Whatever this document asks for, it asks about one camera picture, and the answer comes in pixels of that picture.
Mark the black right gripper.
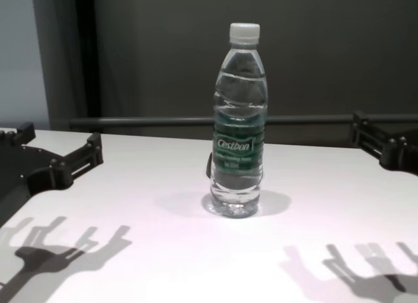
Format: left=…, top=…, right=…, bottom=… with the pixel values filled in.
left=347, top=110, right=418, bottom=176

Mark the dark vertical frame post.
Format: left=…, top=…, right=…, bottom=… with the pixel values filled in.
left=74, top=0, right=106, bottom=134

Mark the thin grey horizontal rail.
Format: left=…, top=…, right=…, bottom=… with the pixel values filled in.
left=68, top=113, right=418, bottom=128

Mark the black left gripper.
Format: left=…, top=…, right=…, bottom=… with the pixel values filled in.
left=0, top=122, right=105, bottom=203

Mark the clear water bottle green label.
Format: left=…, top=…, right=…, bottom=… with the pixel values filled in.
left=208, top=22, right=270, bottom=219

